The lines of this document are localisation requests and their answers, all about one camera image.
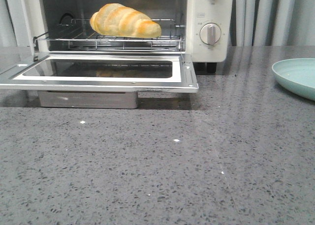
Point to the glass oven door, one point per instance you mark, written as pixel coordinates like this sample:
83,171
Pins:
88,72

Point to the golden bread roll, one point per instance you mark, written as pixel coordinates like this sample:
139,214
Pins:
115,19

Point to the lower oven control knob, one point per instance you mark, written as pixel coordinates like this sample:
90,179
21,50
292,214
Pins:
210,34

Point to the white Toshiba toaster oven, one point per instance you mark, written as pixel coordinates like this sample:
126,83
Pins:
44,15

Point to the grey curtain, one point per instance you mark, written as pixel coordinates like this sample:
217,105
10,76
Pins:
253,23

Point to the light green plate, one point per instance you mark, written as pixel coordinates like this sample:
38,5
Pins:
297,76

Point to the metal wire oven rack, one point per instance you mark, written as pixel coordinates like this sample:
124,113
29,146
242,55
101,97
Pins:
78,35

